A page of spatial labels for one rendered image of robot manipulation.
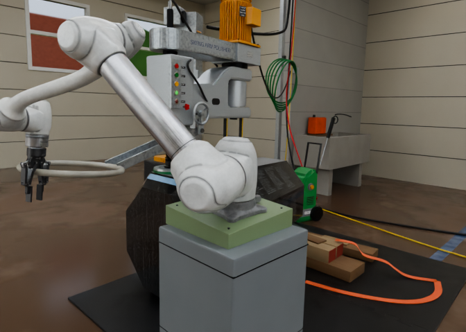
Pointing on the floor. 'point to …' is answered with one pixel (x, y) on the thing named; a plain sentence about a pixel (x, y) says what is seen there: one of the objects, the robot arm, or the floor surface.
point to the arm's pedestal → (232, 283)
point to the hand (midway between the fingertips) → (34, 193)
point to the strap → (387, 298)
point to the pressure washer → (311, 213)
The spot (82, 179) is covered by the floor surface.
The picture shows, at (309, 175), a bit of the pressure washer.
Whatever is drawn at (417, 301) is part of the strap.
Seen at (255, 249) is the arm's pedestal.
